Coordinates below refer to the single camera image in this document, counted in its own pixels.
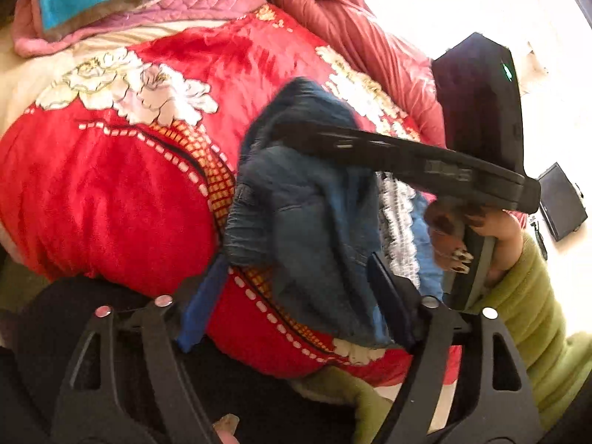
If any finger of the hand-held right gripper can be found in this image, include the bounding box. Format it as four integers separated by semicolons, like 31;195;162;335
270;120;445;186

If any pink quilted pillow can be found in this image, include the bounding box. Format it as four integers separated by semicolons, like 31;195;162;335
11;0;270;58

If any person's right forearm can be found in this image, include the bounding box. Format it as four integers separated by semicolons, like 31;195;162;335
478;233;592;433

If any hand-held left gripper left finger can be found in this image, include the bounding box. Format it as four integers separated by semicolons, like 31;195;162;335
51;259;229;444

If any person's left hand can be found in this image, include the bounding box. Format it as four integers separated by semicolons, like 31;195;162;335
212;414;242;444

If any black flat box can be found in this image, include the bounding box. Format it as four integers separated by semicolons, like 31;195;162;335
536;162;589;242

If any reddish brown duvet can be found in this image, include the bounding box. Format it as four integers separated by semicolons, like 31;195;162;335
263;0;447;149

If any person's right hand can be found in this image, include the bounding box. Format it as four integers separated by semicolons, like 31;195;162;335
423;196;524;285

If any blue denim pants lace trim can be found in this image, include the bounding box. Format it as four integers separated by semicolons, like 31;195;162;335
224;78;445;350

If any red floral blanket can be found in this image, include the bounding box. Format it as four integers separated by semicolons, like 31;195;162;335
0;4;463;387

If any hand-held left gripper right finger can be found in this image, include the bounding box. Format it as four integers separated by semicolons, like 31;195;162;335
367;252;544;444

